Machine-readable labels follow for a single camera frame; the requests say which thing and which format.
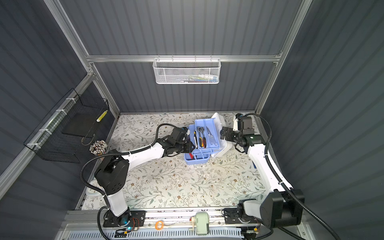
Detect yellow green marker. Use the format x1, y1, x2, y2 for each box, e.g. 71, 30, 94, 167
97, 110, 108, 123

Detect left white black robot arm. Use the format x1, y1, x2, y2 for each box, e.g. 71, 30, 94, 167
80, 124, 196, 217

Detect black wire side basket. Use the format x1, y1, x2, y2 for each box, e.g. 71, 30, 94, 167
24, 92, 114, 164

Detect white blue tool box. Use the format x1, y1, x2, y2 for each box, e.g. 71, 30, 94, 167
184, 113, 233, 165

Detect clear small tool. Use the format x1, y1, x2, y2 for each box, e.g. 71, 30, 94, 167
207, 127, 218, 146

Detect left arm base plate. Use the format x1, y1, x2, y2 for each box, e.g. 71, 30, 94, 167
103, 210, 147, 228

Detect white wire wall basket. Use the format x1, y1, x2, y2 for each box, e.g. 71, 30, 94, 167
153, 57, 222, 85

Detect mint green device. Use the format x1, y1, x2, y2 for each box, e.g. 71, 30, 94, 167
191, 212, 210, 235

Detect yellow black utility knife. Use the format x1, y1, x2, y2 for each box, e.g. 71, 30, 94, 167
194, 131, 199, 149

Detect yellow black pliers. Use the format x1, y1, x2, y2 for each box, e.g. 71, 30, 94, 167
197, 127, 205, 148

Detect mint round clock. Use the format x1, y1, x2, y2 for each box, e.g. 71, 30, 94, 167
86, 179, 102, 197

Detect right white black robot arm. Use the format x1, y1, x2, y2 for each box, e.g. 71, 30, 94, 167
220, 113, 340, 240

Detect black handled screwdriver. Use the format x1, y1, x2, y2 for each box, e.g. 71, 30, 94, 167
200, 127, 207, 148

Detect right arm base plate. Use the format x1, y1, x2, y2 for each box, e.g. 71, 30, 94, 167
221, 208, 263, 225

